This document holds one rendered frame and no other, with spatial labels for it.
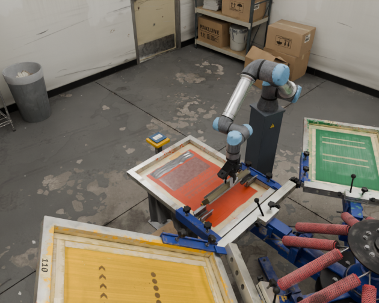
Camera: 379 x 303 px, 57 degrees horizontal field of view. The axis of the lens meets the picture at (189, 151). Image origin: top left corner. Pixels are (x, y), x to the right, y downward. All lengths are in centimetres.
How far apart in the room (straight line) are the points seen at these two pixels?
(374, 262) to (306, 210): 198
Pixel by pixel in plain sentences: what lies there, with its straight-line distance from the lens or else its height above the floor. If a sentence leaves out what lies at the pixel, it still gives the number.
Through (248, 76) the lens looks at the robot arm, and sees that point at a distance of 204.
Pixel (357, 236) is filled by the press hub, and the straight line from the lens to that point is 167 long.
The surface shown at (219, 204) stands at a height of 96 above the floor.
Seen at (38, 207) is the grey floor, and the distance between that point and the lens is 371.
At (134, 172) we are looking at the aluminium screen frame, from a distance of 230.
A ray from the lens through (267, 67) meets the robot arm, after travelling 203.
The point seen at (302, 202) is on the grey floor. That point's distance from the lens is 361.
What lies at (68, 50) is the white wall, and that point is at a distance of 539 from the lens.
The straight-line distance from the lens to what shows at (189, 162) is 240.
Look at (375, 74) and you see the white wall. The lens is 562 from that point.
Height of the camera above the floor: 251
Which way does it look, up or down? 38 degrees down
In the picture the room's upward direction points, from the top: straight up
